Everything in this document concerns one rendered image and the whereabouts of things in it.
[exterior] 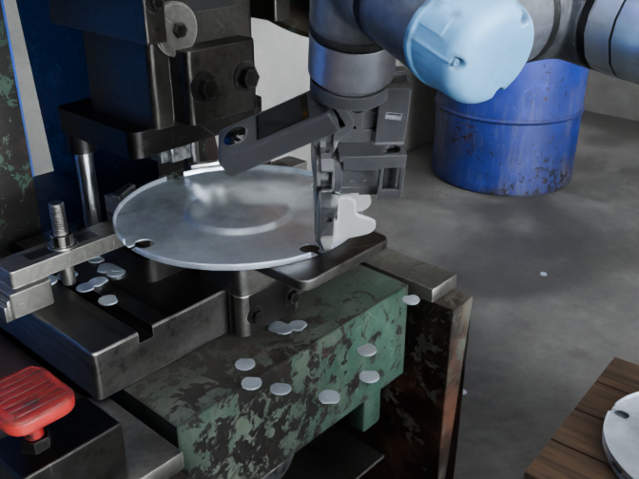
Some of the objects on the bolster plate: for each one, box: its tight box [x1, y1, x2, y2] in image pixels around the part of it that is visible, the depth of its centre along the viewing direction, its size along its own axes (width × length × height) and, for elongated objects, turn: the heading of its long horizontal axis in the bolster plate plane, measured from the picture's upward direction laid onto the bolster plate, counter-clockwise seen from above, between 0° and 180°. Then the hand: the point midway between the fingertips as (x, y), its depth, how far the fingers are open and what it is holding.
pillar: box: [74, 153, 103, 227], centre depth 93 cm, size 2×2×14 cm
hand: (319, 239), depth 79 cm, fingers closed
